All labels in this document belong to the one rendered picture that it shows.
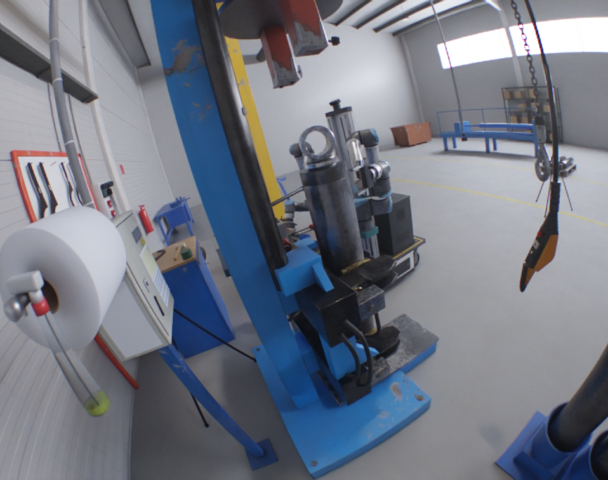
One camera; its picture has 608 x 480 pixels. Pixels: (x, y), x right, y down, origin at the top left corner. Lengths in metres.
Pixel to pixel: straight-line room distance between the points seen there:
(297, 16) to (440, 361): 2.14
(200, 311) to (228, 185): 1.66
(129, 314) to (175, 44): 0.94
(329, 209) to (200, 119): 0.63
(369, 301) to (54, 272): 0.97
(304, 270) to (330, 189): 0.36
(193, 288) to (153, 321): 1.56
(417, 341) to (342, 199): 1.24
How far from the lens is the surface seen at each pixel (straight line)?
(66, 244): 0.51
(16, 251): 0.59
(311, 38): 1.01
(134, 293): 0.79
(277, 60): 1.36
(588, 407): 1.28
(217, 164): 0.99
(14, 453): 1.71
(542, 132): 0.94
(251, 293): 1.13
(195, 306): 2.45
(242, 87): 3.77
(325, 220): 1.14
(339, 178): 1.11
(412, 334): 2.03
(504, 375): 2.06
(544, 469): 1.72
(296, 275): 0.99
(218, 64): 0.94
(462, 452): 1.75
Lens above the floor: 1.63
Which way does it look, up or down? 22 degrees down
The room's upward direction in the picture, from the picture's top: 15 degrees counter-clockwise
